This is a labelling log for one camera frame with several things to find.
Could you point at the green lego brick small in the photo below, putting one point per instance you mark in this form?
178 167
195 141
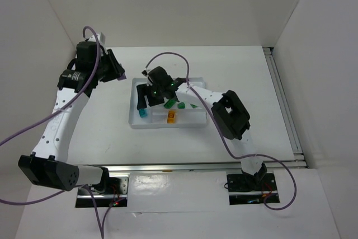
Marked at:
181 105

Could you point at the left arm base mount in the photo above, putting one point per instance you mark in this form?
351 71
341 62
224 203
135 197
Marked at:
116 192

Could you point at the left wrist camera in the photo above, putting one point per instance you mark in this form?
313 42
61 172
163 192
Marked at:
101 38

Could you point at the aluminium right side rail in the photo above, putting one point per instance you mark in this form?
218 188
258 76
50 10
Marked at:
299 157

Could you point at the yellow lego brick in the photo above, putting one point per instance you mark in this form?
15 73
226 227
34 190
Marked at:
171 117

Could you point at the teal lego brick front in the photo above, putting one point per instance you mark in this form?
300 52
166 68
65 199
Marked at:
143 113

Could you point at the purple lego brick front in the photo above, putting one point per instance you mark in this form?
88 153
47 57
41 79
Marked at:
123 77

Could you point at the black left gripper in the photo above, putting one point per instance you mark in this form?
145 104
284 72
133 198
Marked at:
112 64

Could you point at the aluminium front rail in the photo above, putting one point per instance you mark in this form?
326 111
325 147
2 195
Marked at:
200 167

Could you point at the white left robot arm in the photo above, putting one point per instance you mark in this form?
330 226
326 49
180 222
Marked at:
47 164

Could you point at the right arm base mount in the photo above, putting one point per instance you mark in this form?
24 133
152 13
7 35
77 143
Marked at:
240 193

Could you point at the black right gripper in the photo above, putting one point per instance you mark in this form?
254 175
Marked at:
151 93

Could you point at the white divided plastic tray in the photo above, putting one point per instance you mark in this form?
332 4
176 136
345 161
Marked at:
157 115

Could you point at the aluminium rail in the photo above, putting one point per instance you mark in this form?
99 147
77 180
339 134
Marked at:
299 157
200 167

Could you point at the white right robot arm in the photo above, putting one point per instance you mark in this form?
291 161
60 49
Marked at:
226 110

